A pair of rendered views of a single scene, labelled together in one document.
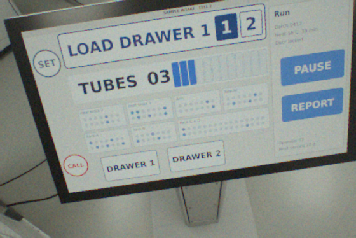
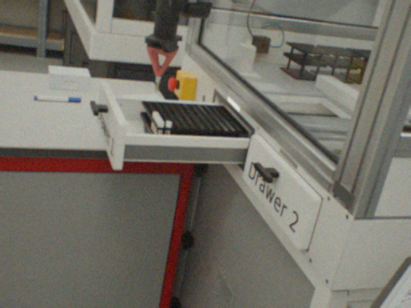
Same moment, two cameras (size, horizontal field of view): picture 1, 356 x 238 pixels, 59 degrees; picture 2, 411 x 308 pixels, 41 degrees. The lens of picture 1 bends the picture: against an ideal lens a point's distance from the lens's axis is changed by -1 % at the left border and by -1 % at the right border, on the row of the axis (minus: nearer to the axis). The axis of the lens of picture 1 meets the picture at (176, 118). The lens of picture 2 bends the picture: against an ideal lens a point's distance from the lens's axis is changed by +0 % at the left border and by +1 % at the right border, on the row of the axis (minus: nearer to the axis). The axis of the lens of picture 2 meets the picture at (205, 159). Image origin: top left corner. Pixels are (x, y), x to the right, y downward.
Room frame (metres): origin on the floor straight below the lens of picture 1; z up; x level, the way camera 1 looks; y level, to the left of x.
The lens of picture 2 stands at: (0.24, -0.49, 1.33)
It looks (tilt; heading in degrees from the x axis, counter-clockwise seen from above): 23 degrees down; 120
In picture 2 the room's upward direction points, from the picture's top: 11 degrees clockwise
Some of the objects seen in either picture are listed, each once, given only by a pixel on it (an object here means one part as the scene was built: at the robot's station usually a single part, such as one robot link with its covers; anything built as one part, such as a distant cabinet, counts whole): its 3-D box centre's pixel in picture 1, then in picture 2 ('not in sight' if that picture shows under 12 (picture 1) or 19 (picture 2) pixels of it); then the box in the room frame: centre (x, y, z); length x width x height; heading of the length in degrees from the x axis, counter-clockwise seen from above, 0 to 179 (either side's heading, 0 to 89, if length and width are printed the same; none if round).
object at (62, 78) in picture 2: not in sight; (68, 78); (-1.04, 0.76, 0.79); 0.13 x 0.09 x 0.05; 51
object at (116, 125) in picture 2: not in sight; (110, 122); (-0.54, 0.42, 0.87); 0.29 x 0.02 x 0.11; 141
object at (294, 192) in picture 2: not in sight; (277, 187); (-0.12, 0.45, 0.87); 0.29 x 0.02 x 0.11; 141
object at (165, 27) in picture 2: not in sight; (165, 29); (-0.55, 0.59, 1.08); 0.10 x 0.07 x 0.07; 108
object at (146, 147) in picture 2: not in sight; (194, 129); (-0.41, 0.58, 0.86); 0.40 x 0.26 x 0.06; 51
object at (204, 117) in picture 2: not in sight; (191, 127); (-0.42, 0.57, 0.87); 0.22 x 0.18 x 0.06; 51
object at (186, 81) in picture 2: not in sight; (184, 85); (-0.63, 0.84, 0.88); 0.07 x 0.05 x 0.07; 141
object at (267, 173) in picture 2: not in sight; (268, 172); (-0.13, 0.43, 0.91); 0.07 x 0.04 x 0.01; 141
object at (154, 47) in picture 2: not in sight; (162, 57); (-0.55, 0.60, 1.01); 0.07 x 0.07 x 0.09; 18
